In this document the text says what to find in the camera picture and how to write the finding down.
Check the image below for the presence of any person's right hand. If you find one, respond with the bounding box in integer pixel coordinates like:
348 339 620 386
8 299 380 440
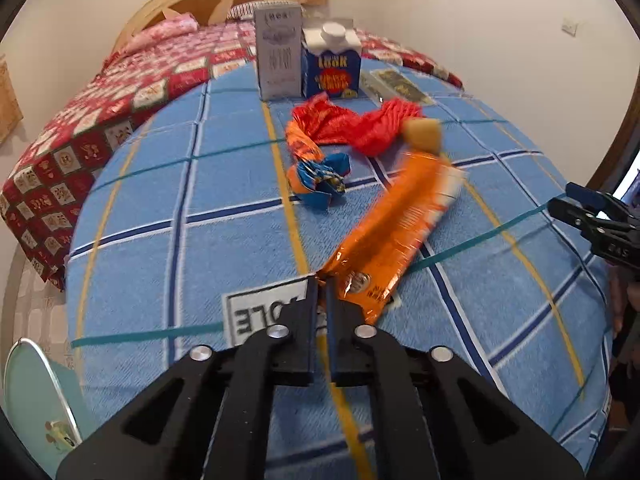
607 262 640 341

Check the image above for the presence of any shiny red foil wrapper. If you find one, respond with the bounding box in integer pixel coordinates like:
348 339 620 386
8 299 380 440
286 95 366 161

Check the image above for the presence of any pink pillow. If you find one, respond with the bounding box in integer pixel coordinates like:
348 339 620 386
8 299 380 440
120 12 197 56

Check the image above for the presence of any orange snack packet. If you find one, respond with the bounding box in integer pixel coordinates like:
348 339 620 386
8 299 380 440
316 152 468 326

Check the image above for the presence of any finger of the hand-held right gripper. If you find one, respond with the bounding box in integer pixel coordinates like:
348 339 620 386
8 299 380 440
566 182 640 222
547 197 622 242

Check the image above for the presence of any blue checked blanket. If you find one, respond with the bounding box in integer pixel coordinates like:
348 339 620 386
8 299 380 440
65 57 613 480

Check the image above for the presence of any cream wooden headboard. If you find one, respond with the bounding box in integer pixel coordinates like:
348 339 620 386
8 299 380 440
111 0 301 53

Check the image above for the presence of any teal enamel basin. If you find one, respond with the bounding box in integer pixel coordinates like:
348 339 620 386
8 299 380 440
2 338 83 453

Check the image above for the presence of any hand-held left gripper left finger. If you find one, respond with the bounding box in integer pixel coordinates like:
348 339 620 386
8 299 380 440
56 276 321 480

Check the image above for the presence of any wide beige patterned curtain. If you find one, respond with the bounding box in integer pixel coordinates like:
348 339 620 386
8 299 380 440
0 56 24 145

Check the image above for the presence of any clear packet with dark contents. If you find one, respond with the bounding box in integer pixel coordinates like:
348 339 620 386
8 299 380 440
360 69 436 107

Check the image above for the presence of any striped pillow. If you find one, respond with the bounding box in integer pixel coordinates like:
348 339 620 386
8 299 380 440
227 1 261 21

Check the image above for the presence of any grey and white carton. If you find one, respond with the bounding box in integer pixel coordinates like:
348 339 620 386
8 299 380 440
253 1 304 101

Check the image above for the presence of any blue and orange crumpled wrapper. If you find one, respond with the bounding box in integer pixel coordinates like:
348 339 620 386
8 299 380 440
286 155 351 209

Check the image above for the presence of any red crumpled plastic bag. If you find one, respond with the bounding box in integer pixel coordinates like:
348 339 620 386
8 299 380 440
350 97 426 157

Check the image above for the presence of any tan round lump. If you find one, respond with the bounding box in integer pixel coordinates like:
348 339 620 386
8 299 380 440
402 117 443 154

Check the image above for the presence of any blue carton with white cap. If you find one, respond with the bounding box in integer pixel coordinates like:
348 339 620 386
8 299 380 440
300 21 363 100

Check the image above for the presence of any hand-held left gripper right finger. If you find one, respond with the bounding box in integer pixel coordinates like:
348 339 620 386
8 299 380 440
324 277 586 480

